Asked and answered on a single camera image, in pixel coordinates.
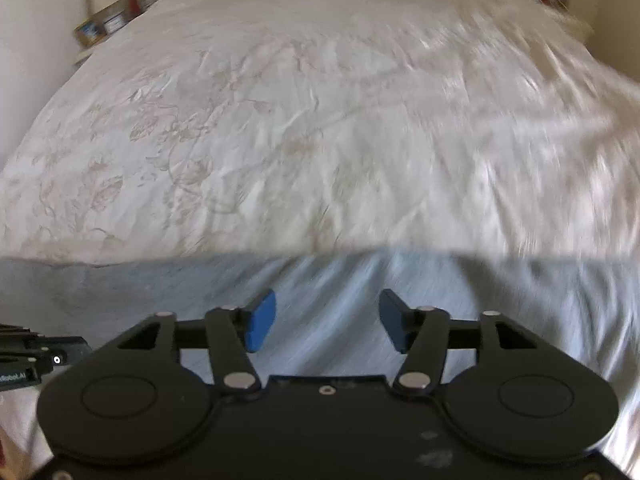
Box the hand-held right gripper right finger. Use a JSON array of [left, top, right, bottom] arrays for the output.
[[378, 289, 539, 396]]

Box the light blue towel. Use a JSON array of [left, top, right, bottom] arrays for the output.
[[0, 249, 640, 461]]

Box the wooden picture frame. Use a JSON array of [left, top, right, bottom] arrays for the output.
[[74, 17, 109, 47]]

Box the white floral bedspread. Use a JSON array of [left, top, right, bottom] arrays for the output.
[[0, 0, 640, 480]]

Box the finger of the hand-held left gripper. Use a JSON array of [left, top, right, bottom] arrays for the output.
[[31, 335, 94, 370]]

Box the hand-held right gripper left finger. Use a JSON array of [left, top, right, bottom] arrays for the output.
[[116, 289, 277, 395]]

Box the small white picture frame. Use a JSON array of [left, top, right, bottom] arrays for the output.
[[102, 7, 132, 32]]

